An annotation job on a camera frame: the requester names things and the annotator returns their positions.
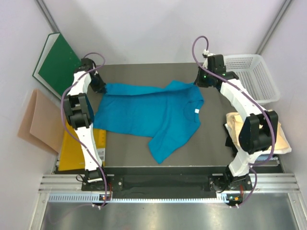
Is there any blue t shirt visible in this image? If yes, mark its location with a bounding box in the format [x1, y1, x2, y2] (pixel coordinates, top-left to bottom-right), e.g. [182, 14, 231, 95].
[94, 80, 204, 164]

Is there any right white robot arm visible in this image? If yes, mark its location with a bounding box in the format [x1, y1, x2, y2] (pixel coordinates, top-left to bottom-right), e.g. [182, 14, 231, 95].
[194, 67, 278, 190]

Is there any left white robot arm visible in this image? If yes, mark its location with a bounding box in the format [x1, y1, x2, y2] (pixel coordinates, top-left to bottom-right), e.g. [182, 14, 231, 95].
[60, 57, 109, 190]

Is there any green binder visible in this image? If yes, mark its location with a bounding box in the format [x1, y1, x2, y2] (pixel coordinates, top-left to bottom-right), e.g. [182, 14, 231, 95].
[32, 33, 81, 99]

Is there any white plastic basket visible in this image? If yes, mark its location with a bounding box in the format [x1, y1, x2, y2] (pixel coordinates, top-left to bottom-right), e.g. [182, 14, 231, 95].
[224, 54, 280, 105]

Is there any cream folded t shirt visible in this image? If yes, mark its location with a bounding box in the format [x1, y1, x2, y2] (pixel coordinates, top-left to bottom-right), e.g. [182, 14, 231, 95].
[226, 112, 292, 154]

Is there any tan folded sheet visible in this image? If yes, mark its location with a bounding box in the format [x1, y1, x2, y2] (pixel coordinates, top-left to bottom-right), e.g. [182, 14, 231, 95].
[17, 89, 64, 154]

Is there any yellow folder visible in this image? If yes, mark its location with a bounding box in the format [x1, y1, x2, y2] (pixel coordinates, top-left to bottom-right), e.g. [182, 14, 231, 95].
[58, 128, 106, 171]

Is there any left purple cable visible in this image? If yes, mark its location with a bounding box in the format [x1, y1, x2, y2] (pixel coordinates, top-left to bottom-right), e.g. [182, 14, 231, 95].
[60, 52, 113, 207]

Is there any purple cable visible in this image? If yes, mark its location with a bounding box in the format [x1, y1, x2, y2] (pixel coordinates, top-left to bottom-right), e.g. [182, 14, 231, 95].
[192, 35, 276, 166]
[60, 52, 113, 207]

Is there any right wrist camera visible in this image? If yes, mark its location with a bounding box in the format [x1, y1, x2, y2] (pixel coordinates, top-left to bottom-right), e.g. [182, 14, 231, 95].
[203, 54, 226, 74]

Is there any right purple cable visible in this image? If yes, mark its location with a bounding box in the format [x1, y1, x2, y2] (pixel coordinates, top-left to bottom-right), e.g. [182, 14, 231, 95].
[192, 35, 276, 166]

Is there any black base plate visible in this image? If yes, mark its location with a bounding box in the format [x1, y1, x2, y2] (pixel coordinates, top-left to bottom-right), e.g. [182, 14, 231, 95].
[82, 166, 252, 199]

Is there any aluminium frame rail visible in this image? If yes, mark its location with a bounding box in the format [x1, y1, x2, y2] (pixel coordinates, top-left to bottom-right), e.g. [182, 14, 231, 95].
[38, 173, 300, 203]

